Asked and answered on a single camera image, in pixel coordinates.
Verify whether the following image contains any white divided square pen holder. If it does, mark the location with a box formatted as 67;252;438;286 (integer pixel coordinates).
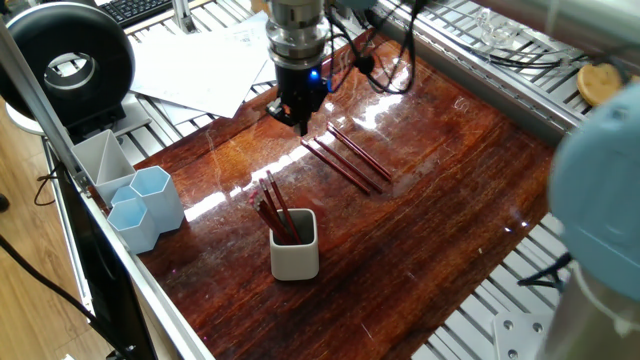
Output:
70;128;137;207

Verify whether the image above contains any silver wrist sensor flange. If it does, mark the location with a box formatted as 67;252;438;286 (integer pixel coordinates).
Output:
264;0;332;70

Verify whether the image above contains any black computer keyboard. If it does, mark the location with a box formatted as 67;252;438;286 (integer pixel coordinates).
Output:
98;0;175;30

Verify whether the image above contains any short metal post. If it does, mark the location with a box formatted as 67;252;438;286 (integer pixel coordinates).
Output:
171;0;197;35

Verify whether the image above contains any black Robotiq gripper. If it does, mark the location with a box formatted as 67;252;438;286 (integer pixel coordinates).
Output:
265;63;330;137

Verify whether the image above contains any black monitor panel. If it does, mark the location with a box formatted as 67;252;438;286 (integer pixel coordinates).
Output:
49;162;159;360

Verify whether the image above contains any light blue hexagonal pen holder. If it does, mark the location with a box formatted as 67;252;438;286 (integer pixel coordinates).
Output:
106;165;186;255

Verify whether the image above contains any clear plastic jar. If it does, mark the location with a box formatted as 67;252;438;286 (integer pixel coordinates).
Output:
474;7;521;50

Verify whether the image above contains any black ring-shaped lamp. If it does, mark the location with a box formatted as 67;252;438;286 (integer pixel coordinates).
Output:
0;2;151;146

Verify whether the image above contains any white square ceramic pen holder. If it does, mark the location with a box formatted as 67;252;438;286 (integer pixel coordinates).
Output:
269;208;320;282

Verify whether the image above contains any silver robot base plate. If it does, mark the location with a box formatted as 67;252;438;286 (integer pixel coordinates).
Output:
492;312;554;360

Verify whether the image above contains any white paper sheet stack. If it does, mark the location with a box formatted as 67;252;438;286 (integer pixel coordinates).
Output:
128;9;279;121

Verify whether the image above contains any red-brown wooden board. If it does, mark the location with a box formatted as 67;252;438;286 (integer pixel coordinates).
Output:
132;29;556;360

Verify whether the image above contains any round wooden stand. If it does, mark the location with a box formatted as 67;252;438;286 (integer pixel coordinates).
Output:
576;62;625;108

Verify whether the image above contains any black floor cable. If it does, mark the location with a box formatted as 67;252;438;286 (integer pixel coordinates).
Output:
0;234;129;360

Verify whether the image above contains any black gripper cable with plug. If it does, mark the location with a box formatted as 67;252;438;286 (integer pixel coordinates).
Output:
324;0;420;96

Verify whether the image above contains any black cable pair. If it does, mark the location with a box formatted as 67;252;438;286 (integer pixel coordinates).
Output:
464;42;591;70

